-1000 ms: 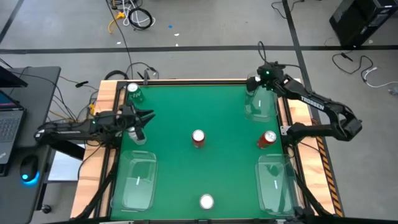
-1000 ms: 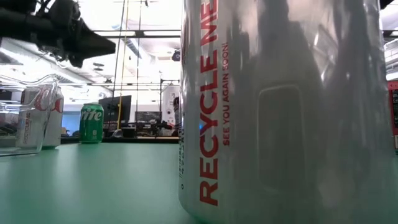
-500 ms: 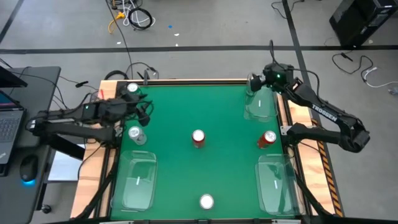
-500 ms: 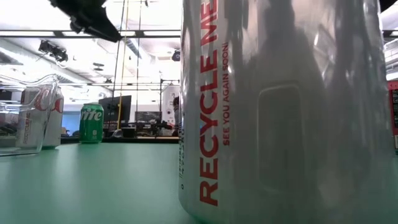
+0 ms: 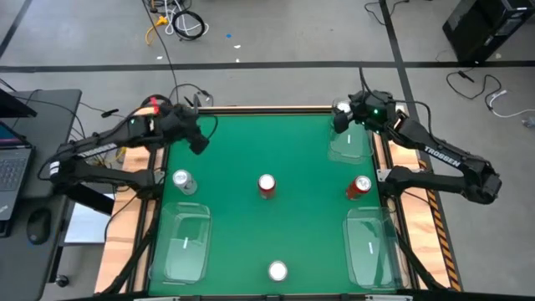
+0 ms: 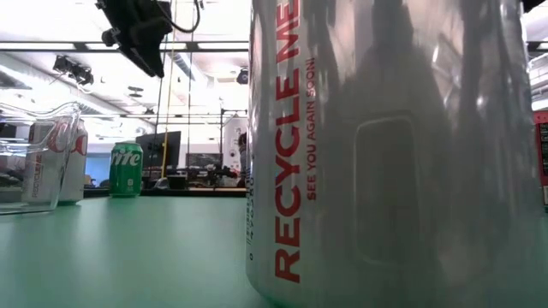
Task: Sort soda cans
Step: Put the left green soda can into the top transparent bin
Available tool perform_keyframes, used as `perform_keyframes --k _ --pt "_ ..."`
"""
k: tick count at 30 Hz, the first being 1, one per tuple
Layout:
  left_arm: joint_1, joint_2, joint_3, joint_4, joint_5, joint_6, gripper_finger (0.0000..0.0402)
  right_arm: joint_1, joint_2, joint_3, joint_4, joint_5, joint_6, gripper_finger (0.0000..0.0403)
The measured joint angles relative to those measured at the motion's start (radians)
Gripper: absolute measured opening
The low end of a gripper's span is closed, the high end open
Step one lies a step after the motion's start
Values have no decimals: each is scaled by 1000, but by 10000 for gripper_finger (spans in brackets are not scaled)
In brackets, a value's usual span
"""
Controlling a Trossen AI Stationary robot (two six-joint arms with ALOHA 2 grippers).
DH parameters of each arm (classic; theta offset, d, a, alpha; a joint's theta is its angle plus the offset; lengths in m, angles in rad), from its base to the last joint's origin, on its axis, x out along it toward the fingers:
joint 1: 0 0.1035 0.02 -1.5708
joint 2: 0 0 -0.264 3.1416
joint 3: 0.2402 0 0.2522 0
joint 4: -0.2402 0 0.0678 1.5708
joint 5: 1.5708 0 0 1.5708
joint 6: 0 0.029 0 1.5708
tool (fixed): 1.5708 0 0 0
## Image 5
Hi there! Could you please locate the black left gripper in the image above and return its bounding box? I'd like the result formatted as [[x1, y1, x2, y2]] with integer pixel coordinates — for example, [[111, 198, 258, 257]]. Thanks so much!
[[158, 103, 211, 155]]

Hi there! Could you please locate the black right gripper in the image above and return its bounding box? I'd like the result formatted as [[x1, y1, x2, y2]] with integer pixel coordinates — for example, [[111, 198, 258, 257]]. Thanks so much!
[[333, 89, 398, 135]]

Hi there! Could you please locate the silver Diet Coke can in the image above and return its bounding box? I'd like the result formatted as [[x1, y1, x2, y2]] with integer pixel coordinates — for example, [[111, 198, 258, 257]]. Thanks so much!
[[267, 260, 289, 283], [171, 169, 198, 196]]

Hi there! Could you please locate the red Coke can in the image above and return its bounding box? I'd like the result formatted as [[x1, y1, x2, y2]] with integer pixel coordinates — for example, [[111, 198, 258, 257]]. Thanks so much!
[[345, 174, 373, 202], [257, 173, 278, 201]]

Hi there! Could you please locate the green Sprite can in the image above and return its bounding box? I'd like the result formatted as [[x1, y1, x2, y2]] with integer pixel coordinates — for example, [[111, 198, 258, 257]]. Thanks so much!
[[335, 99, 354, 117]]

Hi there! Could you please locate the clear plastic bin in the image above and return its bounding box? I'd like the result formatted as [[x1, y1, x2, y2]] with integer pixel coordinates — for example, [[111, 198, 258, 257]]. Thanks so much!
[[342, 207, 403, 291], [327, 109, 376, 166], [149, 202, 213, 286]]

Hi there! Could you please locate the green table mat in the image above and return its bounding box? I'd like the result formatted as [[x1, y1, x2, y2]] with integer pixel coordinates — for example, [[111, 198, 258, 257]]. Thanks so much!
[[148, 113, 405, 296]]

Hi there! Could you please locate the yellow black hazard tape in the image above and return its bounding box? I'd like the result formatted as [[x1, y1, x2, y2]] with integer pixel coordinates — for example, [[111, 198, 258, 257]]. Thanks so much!
[[424, 161, 461, 293]]

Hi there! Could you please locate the dark grey desk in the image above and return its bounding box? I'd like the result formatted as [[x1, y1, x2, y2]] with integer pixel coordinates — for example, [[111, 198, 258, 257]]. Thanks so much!
[[0, 88, 84, 301]]

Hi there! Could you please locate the black computer tower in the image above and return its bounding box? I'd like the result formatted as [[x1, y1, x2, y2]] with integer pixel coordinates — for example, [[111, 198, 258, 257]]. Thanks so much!
[[441, 0, 535, 64]]

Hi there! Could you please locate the black computer mouse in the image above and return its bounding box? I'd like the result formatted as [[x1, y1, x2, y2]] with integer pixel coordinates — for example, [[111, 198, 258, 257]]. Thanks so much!
[[27, 207, 53, 246]]

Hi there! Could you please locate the black laptop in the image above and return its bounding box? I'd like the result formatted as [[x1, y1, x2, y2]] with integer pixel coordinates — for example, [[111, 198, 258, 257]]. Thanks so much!
[[0, 120, 35, 222]]

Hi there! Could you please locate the black monitor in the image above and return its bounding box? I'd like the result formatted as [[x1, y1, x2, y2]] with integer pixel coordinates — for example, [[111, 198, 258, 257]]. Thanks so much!
[[0, 89, 38, 120]]

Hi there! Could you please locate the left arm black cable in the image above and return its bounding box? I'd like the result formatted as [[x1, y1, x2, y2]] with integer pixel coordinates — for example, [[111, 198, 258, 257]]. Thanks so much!
[[199, 113, 220, 141]]

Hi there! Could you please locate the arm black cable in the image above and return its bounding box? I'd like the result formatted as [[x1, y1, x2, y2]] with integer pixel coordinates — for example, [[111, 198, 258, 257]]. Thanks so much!
[[395, 99, 432, 134], [199, 113, 220, 141]]

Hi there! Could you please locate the black coiled cable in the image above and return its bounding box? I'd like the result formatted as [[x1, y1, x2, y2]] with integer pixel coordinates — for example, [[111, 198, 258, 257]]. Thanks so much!
[[171, 8, 207, 42], [140, 94, 173, 110]]

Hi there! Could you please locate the black table frame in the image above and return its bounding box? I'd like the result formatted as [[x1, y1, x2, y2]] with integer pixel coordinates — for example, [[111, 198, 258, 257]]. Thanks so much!
[[94, 106, 459, 301]]

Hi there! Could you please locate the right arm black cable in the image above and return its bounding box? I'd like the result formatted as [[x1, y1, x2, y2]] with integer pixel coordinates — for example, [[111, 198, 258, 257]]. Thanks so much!
[[395, 99, 432, 134]]

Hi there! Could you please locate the white cable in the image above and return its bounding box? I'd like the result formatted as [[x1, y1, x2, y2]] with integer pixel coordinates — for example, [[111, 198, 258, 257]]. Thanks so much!
[[164, 0, 210, 37], [486, 89, 535, 120]]

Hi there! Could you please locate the yellow cable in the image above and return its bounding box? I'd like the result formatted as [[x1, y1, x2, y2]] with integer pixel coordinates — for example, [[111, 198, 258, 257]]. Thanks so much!
[[145, 15, 170, 46]]

